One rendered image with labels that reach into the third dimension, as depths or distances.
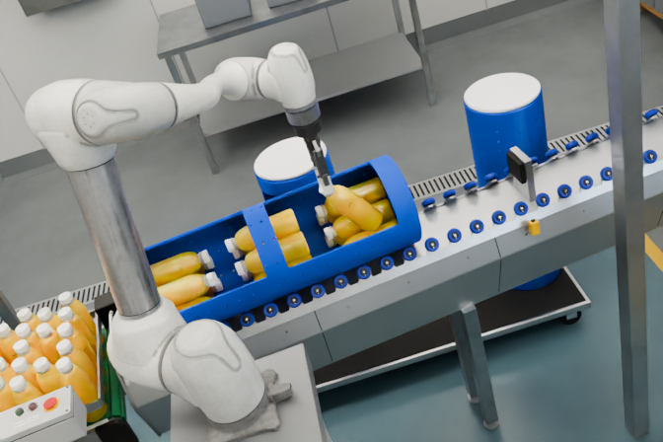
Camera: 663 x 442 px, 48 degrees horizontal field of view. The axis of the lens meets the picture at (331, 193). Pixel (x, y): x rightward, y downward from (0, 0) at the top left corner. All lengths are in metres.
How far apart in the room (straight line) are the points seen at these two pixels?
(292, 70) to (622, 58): 0.80
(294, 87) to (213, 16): 2.78
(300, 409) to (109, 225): 0.61
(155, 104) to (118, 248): 0.36
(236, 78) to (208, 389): 0.77
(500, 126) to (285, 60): 1.11
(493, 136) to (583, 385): 1.03
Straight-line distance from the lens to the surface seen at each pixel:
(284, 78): 1.88
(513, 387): 3.12
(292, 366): 1.89
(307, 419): 1.78
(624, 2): 1.91
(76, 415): 2.11
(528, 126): 2.79
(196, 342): 1.67
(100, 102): 1.46
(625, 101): 2.02
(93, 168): 1.63
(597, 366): 3.17
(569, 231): 2.47
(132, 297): 1.75
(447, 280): 2.35
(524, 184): 2.43
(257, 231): 2.12
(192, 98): 1.60
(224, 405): 1.73
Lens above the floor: 2.42
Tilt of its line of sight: 34 degrees down
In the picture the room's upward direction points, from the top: 17 degrees counter-clockwise
